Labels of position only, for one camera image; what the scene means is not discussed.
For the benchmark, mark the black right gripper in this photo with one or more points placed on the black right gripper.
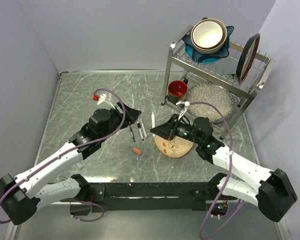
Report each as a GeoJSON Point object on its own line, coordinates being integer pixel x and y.
{"type": "Point", "coordinates": [168, 131]}

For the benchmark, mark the blue wavy bowl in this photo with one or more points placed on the blue wavy bowl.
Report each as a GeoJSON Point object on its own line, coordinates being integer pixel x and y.
{"type": "Point", "coordinates": [207, 58]}

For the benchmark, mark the black base beam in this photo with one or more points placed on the black base beam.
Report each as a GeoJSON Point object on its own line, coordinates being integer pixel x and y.
{"type": "Point", "coordinates": [135, 196]}

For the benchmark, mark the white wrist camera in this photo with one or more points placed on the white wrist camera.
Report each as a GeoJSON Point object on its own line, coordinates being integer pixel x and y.
{"type": "Point", "coordinates": [103, 98]}
{"type": "Point", "coordinates": [184, 105]}

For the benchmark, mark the tan decorated plate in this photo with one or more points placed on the tan decorated plate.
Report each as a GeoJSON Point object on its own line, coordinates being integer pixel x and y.
{"type": "Point", "coordinates": [175, 148]}

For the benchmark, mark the white marker with pink end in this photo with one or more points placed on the white marker with pink end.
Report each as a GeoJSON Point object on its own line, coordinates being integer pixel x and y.
{"type": "Point", "coordinates": [143, 129]}

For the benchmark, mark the blue pen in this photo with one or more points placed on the blue pen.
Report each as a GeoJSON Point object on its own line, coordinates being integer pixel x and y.
{"type": "Point", "coordinates": [132, 133]}

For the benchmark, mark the speckled glass plate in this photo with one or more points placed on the speckled glass plate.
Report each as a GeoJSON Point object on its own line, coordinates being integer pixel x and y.
{"type": "Point", "coordinates": [212, 94]}

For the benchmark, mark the white marker with black tip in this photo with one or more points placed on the white marker with black tip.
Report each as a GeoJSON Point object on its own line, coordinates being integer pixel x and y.
{"type": "Point", "coordinates": [140, 131]}

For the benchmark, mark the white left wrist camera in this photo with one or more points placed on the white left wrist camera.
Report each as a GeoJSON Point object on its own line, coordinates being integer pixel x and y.
{"type": "Point", "coordinates": [103, 98]}

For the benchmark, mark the cream bowl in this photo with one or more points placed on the cream bowl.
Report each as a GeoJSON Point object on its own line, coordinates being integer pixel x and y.
{"type": "Point", "coordinates": [209, 35]}

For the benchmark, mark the dark red-rimmed plate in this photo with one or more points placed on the dark red-rimmed plate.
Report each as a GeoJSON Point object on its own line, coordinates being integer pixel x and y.
{"type": "Point", "coordinates": [247, 57]}

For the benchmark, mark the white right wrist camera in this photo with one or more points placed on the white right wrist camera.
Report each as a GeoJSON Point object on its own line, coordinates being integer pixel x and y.
{"type": "Point", "coordinates": [184, 105]}

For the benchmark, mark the red and black mug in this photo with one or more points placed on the red and black mug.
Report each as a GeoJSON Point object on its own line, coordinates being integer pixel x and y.
{"type": "Point", "coordinates": [177, 90]}

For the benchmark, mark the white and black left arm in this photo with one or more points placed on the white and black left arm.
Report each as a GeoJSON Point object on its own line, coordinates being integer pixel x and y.
{"type": "Point", "coordinates": [21, 196]}

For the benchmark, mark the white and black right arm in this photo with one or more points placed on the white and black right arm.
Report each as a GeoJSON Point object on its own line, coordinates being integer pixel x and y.
{"type": "Point", "coordinates": [270, 190]}

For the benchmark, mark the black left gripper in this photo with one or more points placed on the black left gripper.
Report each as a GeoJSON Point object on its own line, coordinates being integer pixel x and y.
{"type": "Point", "coordinates": [131, 115]}

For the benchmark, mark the steel dish rack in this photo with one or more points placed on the steel dish rack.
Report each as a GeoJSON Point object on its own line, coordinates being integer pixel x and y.
{"type": "Point", "coordinates": [221, 73]}

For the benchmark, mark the white marker with green end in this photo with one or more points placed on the white marker with green end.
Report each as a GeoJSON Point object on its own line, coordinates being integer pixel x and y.
{"type": "Point", "coordinates": [153, 123]}

